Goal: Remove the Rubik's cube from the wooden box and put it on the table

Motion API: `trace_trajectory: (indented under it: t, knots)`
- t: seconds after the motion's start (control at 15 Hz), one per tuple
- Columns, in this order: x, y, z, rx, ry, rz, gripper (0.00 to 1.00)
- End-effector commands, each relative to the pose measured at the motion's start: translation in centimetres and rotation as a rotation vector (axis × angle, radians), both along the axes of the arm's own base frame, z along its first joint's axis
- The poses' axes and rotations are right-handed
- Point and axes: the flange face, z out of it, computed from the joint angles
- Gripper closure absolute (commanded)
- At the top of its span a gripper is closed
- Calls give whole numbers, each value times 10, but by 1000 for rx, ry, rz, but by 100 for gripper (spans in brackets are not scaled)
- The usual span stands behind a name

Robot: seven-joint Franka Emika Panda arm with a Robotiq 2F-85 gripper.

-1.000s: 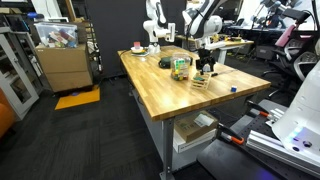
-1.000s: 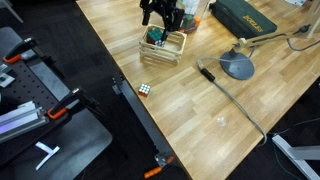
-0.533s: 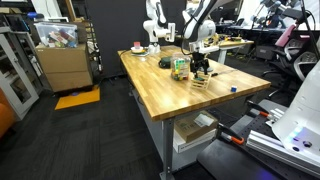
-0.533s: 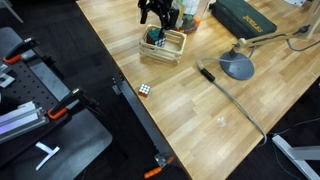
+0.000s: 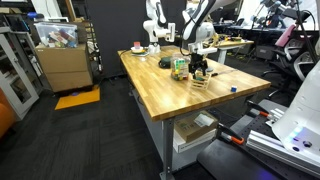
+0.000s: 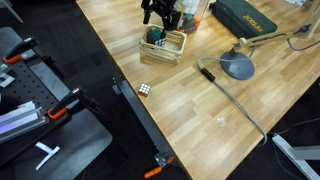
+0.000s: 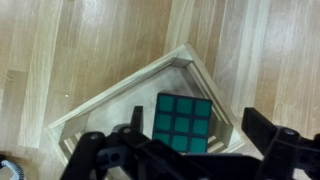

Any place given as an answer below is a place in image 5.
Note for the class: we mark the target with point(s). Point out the slatted wooden box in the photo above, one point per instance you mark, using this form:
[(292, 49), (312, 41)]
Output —
[(201, 84)]

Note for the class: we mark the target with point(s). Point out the flat white box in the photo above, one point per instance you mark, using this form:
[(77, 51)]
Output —
[(195, 143)]

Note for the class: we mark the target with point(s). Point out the black mesh office chair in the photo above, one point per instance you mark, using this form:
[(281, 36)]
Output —
[(303, 65)]

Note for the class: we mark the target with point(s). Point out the large white robot housing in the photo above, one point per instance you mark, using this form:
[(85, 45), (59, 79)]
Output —
[(300, 113)]

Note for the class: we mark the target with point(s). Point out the pink backed office chair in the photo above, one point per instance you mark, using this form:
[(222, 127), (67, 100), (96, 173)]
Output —
[(286, 36)]

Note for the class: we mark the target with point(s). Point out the clear plastic storage bin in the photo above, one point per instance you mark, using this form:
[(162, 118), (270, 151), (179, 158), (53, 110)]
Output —
[(56, 35)]

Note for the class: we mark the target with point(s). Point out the yellow floor mat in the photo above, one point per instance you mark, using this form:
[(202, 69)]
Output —
[(78, 98)]

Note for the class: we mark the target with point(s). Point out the grey steel table leg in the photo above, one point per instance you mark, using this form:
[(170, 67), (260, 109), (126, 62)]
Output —
[(167, 150)]

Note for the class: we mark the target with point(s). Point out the green rimmed plate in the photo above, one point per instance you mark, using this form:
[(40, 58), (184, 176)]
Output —
[(141, 54)]

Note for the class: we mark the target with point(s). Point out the orange rounded seat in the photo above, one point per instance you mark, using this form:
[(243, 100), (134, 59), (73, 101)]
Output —
[(6, 116)]

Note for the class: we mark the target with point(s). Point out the black bar clamp orange trigger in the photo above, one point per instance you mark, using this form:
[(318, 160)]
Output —
[(230, 134), (260, 111)]

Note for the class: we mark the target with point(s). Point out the small Rubik's cube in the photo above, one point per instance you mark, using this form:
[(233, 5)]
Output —
[(233, 89)]

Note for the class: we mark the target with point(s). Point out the grey glass door cabinet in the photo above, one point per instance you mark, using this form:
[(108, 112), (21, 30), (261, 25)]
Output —
[(16, 76)]

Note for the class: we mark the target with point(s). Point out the brown cardboard box with label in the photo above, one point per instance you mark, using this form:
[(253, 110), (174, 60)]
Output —
[(191, 128)]

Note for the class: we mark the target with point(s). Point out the wooden desk with white leg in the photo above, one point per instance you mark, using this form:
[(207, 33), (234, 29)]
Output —
[(233, 44)]

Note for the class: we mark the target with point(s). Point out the large cardboard box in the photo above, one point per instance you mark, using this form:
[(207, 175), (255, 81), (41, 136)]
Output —
[(65, 68)]

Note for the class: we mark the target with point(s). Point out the black rounded side table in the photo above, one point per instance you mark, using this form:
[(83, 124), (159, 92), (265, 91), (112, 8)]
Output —
[(230, 160)]

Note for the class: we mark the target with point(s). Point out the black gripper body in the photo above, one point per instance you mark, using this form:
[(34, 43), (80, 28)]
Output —
[(198, 60)]

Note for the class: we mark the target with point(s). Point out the pink cup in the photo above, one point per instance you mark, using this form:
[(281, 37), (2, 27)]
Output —
[(137, 44)]

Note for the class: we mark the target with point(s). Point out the wooden desk lamp grey base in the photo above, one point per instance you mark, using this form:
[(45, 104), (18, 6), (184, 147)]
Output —
[(209, 69)]

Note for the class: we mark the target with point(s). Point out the black round object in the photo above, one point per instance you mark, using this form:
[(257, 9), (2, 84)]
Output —
[(164, 62)]

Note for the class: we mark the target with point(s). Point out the idle white robot arm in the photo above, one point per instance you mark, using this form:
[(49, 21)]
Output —
[(156, 28)]

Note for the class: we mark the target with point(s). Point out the aluminium extrusion profile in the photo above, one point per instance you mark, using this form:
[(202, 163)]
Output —
[(280, 150)]

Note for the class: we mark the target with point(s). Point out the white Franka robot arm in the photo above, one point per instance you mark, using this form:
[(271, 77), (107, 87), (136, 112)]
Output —
[(200, 28)]

